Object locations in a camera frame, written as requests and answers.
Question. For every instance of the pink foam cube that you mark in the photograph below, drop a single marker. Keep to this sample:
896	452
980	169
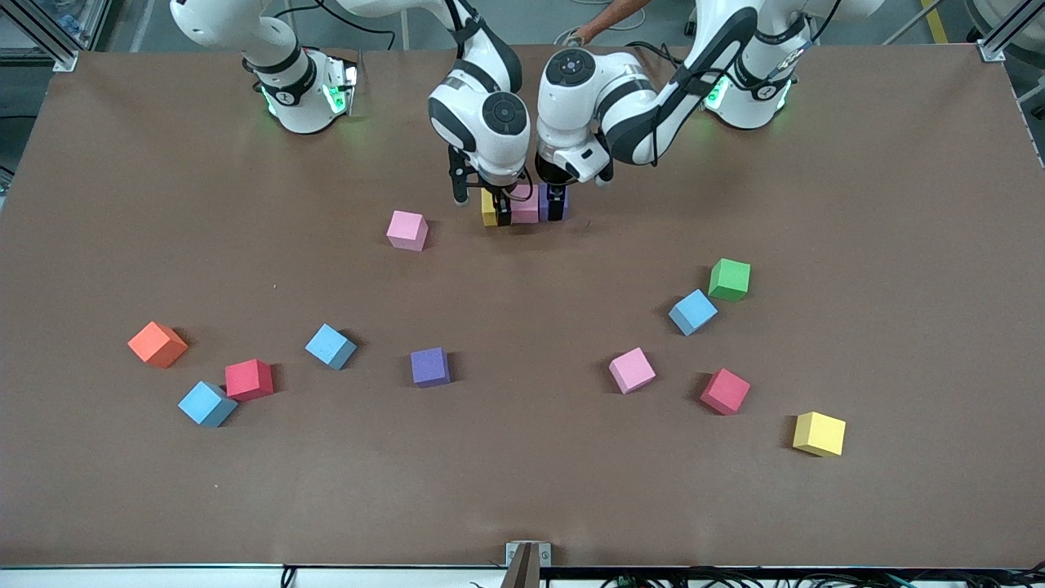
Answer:
525	208
631	370
406	229

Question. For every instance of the yellow foam cube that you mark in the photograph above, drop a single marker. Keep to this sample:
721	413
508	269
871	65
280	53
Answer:
488	211
819	433

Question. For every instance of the orange foam cube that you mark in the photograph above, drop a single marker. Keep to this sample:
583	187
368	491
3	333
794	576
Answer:
157	345

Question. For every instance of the brown table mat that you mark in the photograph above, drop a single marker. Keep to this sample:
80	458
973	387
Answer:
522	474

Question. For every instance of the light blue foam cube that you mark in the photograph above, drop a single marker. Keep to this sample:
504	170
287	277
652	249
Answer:
206	403
331	346
692	312

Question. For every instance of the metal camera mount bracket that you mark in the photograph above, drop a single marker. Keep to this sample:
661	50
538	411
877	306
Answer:
526	563

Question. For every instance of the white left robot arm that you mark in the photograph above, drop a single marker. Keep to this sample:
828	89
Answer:
563	131

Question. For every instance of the aluminium frame post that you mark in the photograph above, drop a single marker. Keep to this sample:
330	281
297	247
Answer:
49	45
992	49

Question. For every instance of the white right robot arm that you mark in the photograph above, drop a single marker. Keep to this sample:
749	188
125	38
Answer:
478	151

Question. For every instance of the purple foam cube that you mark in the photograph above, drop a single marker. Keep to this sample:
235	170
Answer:
543	204
429	367

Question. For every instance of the red foam cube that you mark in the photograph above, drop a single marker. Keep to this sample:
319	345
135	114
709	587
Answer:
725	391
249	380

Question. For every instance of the green foam cube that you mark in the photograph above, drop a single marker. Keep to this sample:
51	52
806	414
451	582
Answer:
729	279

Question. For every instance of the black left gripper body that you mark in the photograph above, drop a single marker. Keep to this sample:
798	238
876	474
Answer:
552	180

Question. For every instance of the bare person hand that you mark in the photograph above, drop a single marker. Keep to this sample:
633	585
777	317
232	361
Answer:
580	37

